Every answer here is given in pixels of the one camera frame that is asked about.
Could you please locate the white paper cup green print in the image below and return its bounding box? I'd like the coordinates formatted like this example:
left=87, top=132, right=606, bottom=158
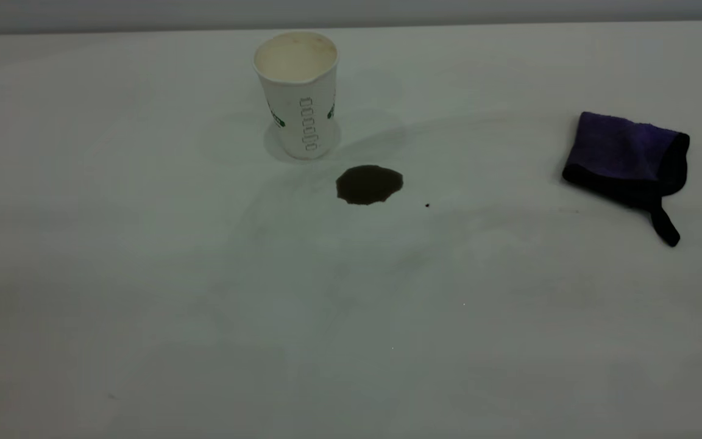
left=253, top=31, right=341, bottom=161

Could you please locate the purple cloth black trim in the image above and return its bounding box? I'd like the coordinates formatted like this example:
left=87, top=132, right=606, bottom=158
left=562, top=111, right=691, bottom=248

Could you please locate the dark brown liquid spill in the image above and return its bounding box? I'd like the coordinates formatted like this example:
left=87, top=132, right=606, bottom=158
left=335, top=165, right=405, bottom=206

